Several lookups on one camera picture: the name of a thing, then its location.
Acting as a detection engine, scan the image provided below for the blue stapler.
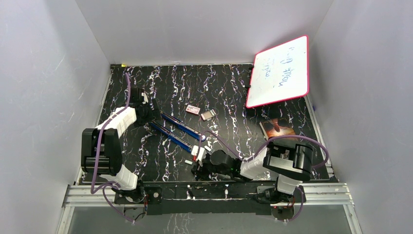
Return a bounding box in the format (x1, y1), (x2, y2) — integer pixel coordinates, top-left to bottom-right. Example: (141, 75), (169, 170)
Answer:
(150, 121), (193, 153)
(160, 111), (206, 141)

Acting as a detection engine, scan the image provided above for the red white staple box sleeve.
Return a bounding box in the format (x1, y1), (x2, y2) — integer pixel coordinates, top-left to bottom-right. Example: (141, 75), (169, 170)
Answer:
(185, 105), (201, 115)

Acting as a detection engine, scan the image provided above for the staple box tray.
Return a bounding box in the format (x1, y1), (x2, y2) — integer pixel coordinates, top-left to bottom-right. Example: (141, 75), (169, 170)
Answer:
(200, 110), (216, 121)

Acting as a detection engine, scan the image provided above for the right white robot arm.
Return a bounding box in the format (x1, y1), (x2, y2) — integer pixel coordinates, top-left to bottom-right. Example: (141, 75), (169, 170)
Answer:
(191, 139), (313, 202)

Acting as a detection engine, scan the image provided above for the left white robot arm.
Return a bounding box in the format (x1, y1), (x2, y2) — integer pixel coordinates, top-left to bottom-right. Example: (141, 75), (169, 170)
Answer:
(81, 88), (159, 203)

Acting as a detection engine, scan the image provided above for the dark brown book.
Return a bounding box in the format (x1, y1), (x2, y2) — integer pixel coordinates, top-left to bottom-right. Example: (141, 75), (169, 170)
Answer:
(259, 118), (296, 140)

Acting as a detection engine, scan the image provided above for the pink framed whiteboard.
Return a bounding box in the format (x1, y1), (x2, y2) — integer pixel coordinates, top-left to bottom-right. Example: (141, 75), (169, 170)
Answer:
(245, 35), (309, 108)

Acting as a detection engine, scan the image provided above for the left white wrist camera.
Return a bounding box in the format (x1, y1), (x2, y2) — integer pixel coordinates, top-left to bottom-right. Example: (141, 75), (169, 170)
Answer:
(141, 92), (149, 104)

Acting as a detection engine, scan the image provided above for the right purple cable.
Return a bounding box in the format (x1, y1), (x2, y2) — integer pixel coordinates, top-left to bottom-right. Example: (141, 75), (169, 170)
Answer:
(197, 130), (330, 223)

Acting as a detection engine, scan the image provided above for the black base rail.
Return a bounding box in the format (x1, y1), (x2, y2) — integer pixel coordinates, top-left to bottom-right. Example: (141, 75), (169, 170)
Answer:
(114, 180), (306, 218)

